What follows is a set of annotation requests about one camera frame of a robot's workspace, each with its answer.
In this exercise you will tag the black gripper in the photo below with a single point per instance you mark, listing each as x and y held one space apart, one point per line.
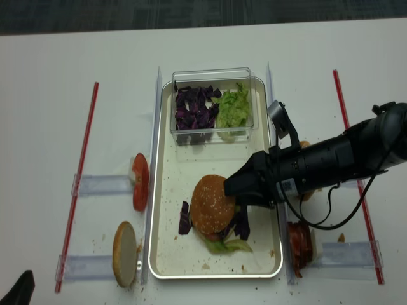
259 184

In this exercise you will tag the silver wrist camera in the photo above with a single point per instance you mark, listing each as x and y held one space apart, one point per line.
282 124

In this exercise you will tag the clear holder lower right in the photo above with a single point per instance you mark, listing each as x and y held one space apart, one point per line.
357 254

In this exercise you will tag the clear holder upper right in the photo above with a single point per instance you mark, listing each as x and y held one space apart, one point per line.
351 184

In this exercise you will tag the tomato slices stack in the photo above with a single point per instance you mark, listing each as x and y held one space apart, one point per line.
141 184

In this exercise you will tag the chopped green lettuce pile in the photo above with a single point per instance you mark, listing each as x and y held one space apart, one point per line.
233 107

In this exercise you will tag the green lettuce leaf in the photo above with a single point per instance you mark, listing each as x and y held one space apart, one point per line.
221 247

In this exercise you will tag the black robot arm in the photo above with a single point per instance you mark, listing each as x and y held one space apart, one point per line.
369 147

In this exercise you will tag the left red strip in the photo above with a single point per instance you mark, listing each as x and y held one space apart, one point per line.
67 237

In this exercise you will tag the clear plastic container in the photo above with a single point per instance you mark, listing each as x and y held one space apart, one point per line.
223 79

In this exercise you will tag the clear holder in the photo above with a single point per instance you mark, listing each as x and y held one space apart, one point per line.
98 185
351 184
357 254
84 268

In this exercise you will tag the clear rail right of tray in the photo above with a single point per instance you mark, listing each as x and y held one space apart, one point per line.
281 207

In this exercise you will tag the bacon meat slices stack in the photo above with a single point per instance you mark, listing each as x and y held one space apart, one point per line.
301 246

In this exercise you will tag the purple cabbage piece left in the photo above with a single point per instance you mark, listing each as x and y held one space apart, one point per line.
185 223

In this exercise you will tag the white block behind bacon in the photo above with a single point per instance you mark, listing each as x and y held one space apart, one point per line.
317 249

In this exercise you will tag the sesame bun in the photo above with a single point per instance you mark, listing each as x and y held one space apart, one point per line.
306 196
211 210

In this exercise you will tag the clear holder lower left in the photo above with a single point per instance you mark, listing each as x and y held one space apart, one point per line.
84 268

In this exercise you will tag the chopped purple cabbage pile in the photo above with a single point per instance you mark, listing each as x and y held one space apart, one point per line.
195 113

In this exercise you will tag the white metal tray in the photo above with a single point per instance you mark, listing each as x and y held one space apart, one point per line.
178 169

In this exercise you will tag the long purple cabbage strip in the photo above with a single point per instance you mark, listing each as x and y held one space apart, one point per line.
242 228

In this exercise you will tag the clear holder upper left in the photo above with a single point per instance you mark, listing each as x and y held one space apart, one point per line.
98 185

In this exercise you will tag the black object bottom left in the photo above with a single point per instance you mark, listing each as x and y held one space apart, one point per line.
21 292

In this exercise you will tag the bottom bun half upright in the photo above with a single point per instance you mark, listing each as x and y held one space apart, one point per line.
124 257

